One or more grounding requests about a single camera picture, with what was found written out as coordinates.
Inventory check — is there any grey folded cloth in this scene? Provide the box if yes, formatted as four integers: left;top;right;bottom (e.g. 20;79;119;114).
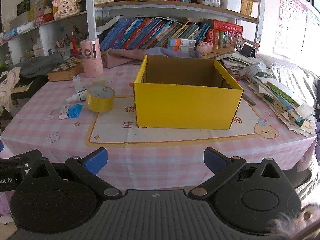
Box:
19;54;64;78

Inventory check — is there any black phone stand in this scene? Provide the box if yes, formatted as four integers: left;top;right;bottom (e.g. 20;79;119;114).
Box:
241;44;257;58

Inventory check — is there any pile of papers and books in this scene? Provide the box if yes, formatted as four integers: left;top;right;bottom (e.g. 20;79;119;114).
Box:
221;52;317;137

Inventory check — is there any red pen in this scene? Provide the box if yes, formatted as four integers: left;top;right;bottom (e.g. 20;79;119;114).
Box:
71;32;78;55

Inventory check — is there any piano keyboard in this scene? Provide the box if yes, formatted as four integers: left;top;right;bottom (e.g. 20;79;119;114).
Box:
10;76;48;95

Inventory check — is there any wooden chessboard box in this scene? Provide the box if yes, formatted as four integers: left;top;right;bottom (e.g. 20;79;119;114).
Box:
47;55;84;82

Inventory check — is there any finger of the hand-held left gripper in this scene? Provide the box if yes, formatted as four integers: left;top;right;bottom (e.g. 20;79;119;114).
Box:
0;140;42;174

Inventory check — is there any pale wall poster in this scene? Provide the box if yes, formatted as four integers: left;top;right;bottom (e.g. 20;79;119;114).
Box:
306;9;320;46

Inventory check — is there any mauve cloth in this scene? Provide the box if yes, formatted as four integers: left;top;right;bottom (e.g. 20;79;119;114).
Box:
106;48;148;68

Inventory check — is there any orange blue white carton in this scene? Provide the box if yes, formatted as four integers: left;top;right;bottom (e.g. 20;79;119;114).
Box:
167;37;196;53

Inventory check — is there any pink cylinder tumbler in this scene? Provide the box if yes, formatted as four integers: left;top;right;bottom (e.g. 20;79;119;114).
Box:
80;37;103;78

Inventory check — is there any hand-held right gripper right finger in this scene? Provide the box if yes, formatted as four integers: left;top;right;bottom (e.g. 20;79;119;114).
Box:
189;147;288;197

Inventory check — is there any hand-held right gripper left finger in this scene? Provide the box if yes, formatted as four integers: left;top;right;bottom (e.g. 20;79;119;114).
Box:
25;147;122;197

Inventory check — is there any yellow tape roll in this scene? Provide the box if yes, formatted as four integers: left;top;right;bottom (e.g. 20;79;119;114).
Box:
86;85;115;113

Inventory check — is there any pen holder with pens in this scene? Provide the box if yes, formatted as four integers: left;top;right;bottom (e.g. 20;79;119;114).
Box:
55;25;87;57

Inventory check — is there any blue plastic glove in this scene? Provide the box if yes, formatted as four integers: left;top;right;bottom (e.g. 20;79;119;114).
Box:
68;104;84;119

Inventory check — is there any pink bear figurine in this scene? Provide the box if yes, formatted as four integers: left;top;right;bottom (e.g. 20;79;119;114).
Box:
52;0;82;19

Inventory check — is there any red thick dictionary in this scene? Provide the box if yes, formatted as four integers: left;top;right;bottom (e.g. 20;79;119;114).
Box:
211;20;243;32

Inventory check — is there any white pen box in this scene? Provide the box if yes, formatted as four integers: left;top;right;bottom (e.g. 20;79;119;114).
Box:
220;0;242;13

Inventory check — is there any white bookshelf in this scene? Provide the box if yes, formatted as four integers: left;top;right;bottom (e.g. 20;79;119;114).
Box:
0;0;265;65

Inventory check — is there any red green book set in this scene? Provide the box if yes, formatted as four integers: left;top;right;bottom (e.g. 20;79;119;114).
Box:
205;29;227;50

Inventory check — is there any brown cardboard sheet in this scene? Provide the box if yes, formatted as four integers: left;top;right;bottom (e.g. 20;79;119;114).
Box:
207;51;236;59

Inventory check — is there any white pencil case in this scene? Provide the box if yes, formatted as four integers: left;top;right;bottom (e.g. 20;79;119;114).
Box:
16;21;35;34

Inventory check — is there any small white red card box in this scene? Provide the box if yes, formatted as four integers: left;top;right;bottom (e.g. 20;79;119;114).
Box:
59;104;71;120

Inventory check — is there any grey quilted blanket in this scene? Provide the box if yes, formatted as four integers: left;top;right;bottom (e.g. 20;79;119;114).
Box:
257;54;320;110

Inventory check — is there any white crumpled cloth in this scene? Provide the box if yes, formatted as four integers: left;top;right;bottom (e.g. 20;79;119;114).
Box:
0;66;22;113

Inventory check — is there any pink pig doll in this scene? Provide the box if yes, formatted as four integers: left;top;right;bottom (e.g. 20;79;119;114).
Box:
196;41;213;55

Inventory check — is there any grey utility knife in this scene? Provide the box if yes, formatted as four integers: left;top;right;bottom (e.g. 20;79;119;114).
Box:
242;93;256;105

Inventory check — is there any small white dropper bottle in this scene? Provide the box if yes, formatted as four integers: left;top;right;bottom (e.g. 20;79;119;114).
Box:
66;89;88;103

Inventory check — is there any alphabet wall poster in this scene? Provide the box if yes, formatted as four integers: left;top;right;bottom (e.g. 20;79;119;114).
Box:
273;0;308;58

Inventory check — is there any colourful plastic toy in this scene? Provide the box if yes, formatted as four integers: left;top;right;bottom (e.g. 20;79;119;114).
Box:
224;31;244;52

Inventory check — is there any crumpled white wrapper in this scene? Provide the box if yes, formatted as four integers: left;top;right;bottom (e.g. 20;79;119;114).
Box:
240;64;267;83

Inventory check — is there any yellow cardboard box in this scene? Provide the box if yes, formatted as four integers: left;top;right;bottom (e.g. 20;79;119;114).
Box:
133;54;244;130

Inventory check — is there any row of colourful books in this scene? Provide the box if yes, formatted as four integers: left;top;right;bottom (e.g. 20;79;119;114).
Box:
100;17;212;50

